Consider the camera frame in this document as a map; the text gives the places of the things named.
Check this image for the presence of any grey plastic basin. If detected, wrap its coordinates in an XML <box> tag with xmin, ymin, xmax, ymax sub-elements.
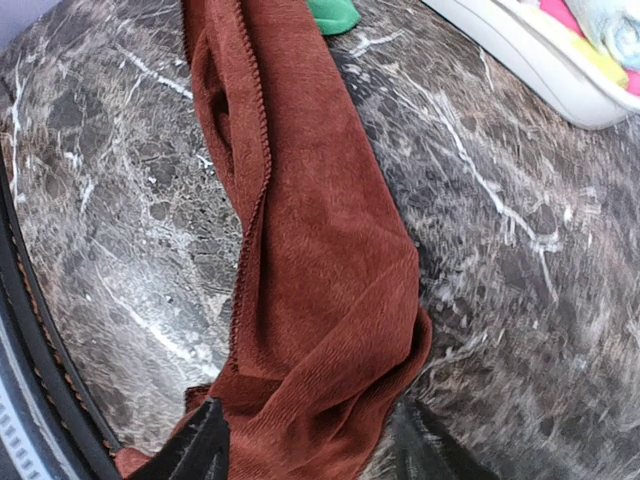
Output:
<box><xmin>426</xmin><ymin>1</ymin><xmax>639</xmax><ymax>130</ymax></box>

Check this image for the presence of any brown towel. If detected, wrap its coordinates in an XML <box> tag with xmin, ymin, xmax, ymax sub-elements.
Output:
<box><xmin>114</xmin><ymin>0</ymin><xmax>434</xmax><ymax>480</ymax></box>

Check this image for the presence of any pink rolled towel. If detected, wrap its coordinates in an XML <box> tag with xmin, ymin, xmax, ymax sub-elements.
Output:
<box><xmin>540</xmin><ymin>0</ymin><xmax>639</xmax><ymax>96</ymax></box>

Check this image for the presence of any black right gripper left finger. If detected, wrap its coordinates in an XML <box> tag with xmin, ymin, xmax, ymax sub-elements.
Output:
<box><xmin>129</xmin><ymin>398</ymin><xmax>230</xmax><ymax>480</ymax></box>

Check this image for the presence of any green microfibre towel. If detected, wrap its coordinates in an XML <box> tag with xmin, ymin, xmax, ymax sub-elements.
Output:
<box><xmin>307</xmin><ymin>0</ymin><xmax>361</xmax><ymax>36</ymax></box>

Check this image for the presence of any black front table rail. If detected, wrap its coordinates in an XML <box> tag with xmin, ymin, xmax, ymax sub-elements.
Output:
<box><xmin>1</xmin><ymin>177</ymin><xmax>120</xmax><ymax>479</ymax></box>

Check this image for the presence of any white slotted cable duct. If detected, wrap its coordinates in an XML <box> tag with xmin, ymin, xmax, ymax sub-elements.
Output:
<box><xmin>1</xmin><ymin>384</ymin><xmax>49</xmax><ymax>480</ymax></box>

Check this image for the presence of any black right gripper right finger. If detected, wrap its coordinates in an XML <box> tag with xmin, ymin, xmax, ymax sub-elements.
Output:
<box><xmin>391</xmin><ymin>399</ymin><xmax>499</xmax><ymax>480</ymax></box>

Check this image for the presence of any light blue rolled towel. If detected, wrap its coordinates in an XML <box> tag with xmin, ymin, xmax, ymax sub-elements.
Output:
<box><xmin>566</xmin><ymin>0</ymin><xmax>639</xmax><ymax>71</ymax></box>

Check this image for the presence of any yellow green rolled towel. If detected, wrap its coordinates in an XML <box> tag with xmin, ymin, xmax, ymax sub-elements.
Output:
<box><xmin>519</xmin><ymin>0</ymin><xmax>632</xmax><ymax>91</ymax></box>

